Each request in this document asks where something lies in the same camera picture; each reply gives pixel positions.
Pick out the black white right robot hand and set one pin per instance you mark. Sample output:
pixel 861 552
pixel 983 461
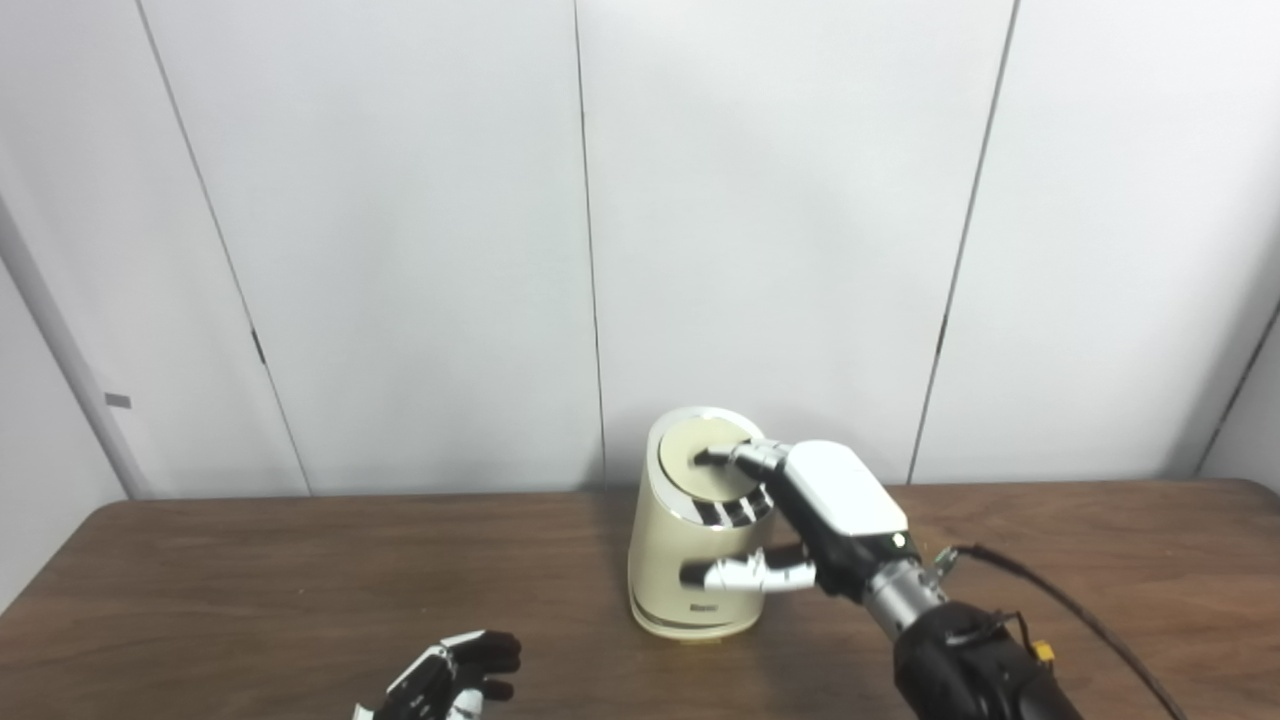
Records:
pixel 840 500

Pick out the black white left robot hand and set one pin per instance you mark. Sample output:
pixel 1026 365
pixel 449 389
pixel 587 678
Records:
pixel 450 685

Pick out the cream round bin lid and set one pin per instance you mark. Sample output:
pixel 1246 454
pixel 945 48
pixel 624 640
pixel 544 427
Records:
pixel 690 485

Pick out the cream-colored cylindrical bin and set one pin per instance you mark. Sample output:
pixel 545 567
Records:
pixel 660 560

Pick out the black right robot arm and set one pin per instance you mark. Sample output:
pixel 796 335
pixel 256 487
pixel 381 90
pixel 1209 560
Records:
pixel 970 660

